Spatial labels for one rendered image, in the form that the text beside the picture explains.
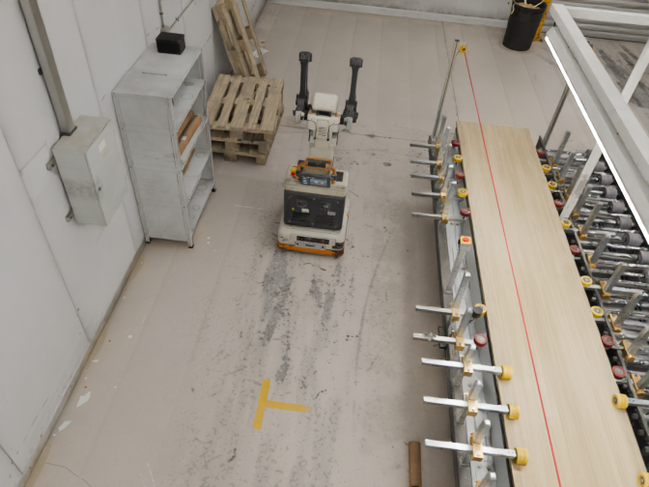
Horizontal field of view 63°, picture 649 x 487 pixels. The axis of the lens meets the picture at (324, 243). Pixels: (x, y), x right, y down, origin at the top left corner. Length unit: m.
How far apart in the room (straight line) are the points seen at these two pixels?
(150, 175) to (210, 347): 1.51
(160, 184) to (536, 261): 3.05
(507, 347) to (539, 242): 1.09
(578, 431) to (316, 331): 2.09
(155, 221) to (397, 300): 2.28
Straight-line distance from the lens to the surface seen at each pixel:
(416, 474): 3.84
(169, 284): 4.82
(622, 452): 3.42
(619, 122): 2.62
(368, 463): 3.90
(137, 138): 4.47
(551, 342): 3.66
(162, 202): 4.81
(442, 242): 4.31
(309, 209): 4.68
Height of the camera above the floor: 3.54
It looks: 44 degrees down
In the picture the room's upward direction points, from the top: 5 degrees clockwise
